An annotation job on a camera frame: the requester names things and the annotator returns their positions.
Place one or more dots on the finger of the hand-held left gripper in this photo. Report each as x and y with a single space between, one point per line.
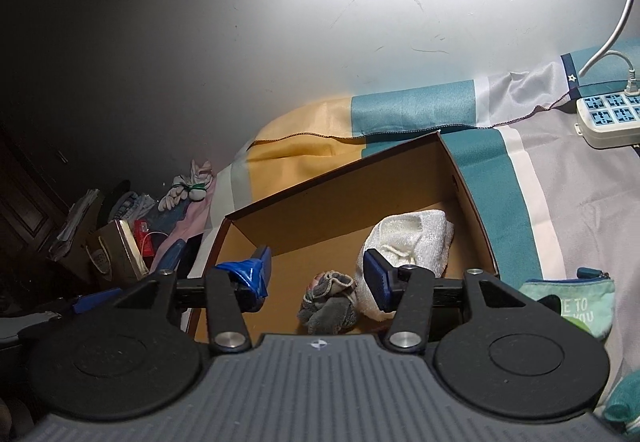
170 256
97 299

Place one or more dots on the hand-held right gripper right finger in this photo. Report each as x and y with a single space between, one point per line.
375 282

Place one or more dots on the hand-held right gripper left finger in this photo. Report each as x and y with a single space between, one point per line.
250 278

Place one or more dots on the grey sock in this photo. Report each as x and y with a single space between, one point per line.
325 307

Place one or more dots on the white towel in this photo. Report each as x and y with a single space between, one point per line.
425 237

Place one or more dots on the brown cardboard shoe box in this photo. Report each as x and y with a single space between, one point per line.
310 202

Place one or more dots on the teal mesh cloth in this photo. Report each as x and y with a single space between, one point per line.
625 407

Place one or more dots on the pink cloth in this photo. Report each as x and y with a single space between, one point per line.
185 222

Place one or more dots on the red packet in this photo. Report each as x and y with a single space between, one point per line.
141 228

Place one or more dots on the brown paper bag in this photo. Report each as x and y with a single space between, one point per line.
107 257

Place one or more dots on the white gloves bundle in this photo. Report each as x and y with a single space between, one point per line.
175 192

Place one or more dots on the blue jeans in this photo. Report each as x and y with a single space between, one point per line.
127 207

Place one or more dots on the stack of papers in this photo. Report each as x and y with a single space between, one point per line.
75 222

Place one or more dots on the dark wooden cabinet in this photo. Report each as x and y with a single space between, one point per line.
25 212

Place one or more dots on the teal grey striped bedsheet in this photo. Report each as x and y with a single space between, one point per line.
550 202

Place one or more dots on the mint green zip pouch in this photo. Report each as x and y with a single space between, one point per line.
590 302

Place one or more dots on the white power strip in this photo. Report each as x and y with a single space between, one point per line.
600 132

